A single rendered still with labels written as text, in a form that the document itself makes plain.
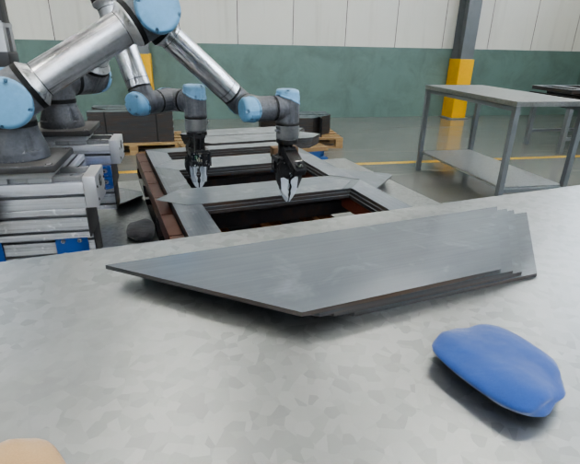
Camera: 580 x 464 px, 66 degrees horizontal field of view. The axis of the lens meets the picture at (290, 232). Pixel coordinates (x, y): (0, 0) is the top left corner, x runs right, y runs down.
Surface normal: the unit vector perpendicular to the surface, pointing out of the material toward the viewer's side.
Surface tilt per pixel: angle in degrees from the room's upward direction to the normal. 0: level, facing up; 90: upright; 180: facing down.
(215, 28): 90
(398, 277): 0
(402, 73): 90
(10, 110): 94
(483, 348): 5
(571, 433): 0
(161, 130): 90
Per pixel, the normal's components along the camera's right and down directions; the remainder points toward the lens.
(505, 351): -0.02, -0.91
